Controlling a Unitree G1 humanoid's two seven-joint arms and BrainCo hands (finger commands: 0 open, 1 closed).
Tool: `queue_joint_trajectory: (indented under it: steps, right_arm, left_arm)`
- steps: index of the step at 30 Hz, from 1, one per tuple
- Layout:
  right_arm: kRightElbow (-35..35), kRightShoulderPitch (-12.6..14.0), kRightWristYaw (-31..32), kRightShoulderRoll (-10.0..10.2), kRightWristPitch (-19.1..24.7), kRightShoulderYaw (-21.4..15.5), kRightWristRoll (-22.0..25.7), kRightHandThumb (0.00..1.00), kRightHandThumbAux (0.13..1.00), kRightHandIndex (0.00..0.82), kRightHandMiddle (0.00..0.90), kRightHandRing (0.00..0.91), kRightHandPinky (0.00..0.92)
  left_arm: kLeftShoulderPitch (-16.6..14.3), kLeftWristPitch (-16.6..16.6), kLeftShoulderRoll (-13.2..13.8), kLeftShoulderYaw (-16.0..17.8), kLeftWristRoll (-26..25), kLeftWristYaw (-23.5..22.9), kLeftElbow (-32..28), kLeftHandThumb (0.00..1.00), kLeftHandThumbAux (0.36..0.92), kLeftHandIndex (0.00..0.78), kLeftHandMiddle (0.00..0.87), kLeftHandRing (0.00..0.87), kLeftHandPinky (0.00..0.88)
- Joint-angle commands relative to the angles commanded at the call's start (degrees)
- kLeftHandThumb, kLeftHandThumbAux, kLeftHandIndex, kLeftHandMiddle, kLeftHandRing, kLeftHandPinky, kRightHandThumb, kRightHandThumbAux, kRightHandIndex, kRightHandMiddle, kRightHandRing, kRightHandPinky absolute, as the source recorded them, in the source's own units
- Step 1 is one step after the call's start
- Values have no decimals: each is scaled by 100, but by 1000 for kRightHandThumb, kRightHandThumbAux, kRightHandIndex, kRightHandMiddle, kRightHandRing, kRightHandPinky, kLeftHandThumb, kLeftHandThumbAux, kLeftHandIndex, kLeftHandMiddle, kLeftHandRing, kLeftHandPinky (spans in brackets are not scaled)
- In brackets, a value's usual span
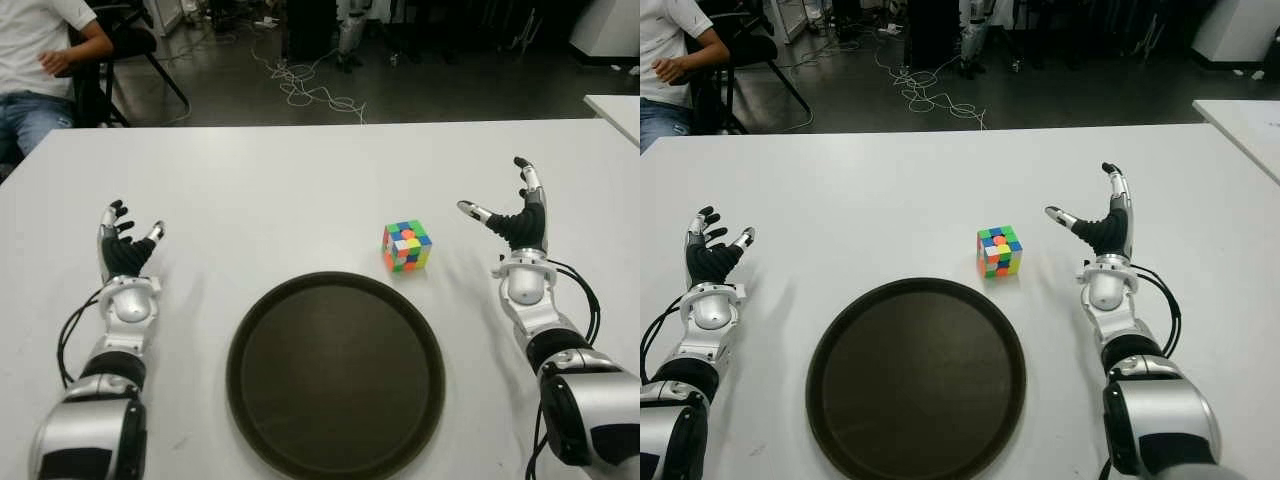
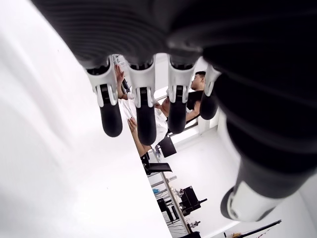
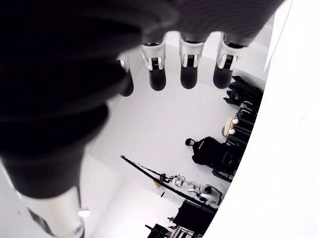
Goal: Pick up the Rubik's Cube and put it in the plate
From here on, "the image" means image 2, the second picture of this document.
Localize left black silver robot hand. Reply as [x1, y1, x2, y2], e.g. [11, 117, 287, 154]
[29, 0, 317, 222]

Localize person in black t-shirt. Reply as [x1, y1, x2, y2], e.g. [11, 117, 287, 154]
[185, 70, 208, 124]

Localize person in white shirt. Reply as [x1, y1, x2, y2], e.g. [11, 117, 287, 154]
[113, 54, 171, 158]

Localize black computer monitor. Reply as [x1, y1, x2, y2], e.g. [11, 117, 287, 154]
[160, 137, 177, 157]

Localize black boxy lab device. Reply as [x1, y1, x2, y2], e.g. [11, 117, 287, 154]
[178, 186, 208, 212]

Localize black boxes under bench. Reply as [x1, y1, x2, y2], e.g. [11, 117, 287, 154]
[157, 198, 180, 222]

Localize black tripod stand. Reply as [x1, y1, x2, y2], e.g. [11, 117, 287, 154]
[244, 219, 282, 238]

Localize aluminium bench frame rail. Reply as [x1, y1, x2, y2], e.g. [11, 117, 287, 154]
[158, 171, 193, 235]

